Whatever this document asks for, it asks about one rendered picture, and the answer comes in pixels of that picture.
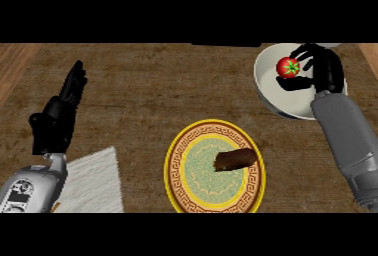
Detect white bowl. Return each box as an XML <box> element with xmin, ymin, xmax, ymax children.
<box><xmin>253</xmin><ymin>43</ymin><xmax>349</xmax><ymax>121</ymax></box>

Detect yellow patterned plate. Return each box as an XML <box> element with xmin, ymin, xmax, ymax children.
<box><xmin>163</xmin><ymin>118</ymin><xmax>267</xmax><ymax>214</ymax></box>

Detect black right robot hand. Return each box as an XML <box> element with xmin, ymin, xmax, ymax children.
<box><xmin>275</xmin><ymin>43</ymin><xmax>346</xmax><ymax>94</ymax></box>

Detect brown food piece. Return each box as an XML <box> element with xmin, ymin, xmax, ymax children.
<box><xmin>211</xmin><ymin>147</ymin><xmax>260</xmax><ymax>173</ymax></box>

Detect white cloth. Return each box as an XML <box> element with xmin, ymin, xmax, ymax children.
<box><xmin>52</xmin><ymin>146</ymin><xmax>126</xmax><ymax>214</ymax></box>

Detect brown placemat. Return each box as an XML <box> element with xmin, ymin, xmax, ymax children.
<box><xmin>0</xmin><ymin>43</ymin><xmax>378</xmax><ymax>214</ymax></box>

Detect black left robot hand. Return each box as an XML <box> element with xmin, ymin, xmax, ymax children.
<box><xmin>28</xmin><ymin>60</ymin><xmax>89</xmax><ymax>156</ymax></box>

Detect red tomato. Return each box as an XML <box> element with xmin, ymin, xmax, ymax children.
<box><xmin>275</xmin><ymin>56</ymin><xmax>301</xmax><ymax>79</ymax></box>

